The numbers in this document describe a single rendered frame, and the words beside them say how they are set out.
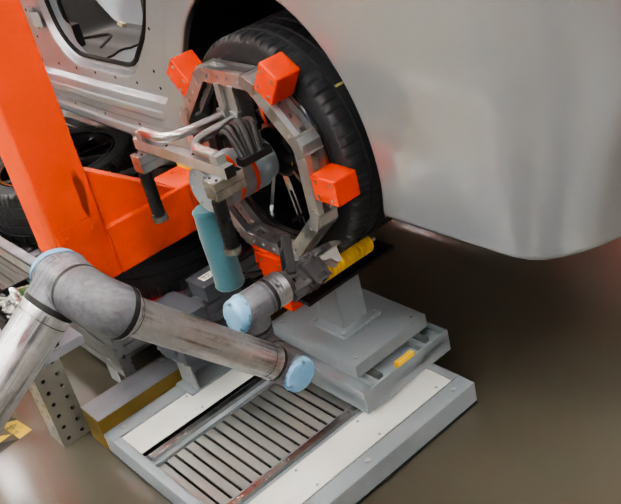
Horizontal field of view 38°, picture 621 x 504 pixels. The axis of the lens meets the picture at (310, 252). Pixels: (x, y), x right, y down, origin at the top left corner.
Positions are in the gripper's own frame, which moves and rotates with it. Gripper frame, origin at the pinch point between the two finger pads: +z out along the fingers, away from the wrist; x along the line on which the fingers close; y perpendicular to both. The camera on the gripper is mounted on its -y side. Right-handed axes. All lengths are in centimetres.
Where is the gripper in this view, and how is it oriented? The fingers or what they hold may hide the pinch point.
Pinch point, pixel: (334, 242)
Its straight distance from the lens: 240.8
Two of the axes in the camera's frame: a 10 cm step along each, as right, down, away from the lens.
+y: 6.1, 7.8, -1.6
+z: 7.3, -4.7, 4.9
